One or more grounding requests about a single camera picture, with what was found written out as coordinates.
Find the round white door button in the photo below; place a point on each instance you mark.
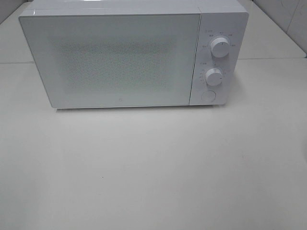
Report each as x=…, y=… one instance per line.
x=208, y=96

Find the white microwave door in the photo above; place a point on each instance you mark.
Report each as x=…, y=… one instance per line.
x=114, y=61

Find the lower white timer knob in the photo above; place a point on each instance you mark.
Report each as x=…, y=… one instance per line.
x=214, y=77

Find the white microwave oven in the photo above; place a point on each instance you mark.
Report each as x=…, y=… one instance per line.
x=217, y=17

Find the upper white power knob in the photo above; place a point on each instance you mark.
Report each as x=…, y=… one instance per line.
x=220, y=46

